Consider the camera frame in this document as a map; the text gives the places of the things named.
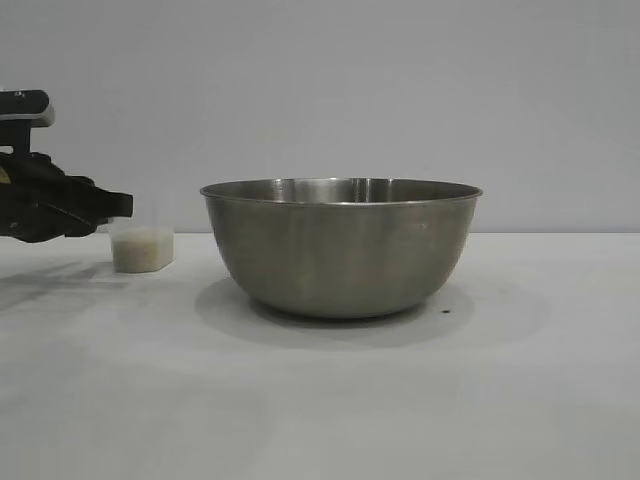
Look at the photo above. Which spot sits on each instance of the clear plastic measuring cup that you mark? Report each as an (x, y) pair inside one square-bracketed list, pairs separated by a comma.
[(145, 235)]

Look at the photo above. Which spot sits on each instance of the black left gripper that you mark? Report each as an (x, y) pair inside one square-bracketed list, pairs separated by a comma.
[(30, 185)]

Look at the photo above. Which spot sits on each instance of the white rice grains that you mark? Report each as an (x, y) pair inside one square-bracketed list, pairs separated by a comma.
[(142, 250)]

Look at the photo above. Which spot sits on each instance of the stainless steel mixing bowl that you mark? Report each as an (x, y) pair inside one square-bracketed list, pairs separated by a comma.
[(340, 250)]

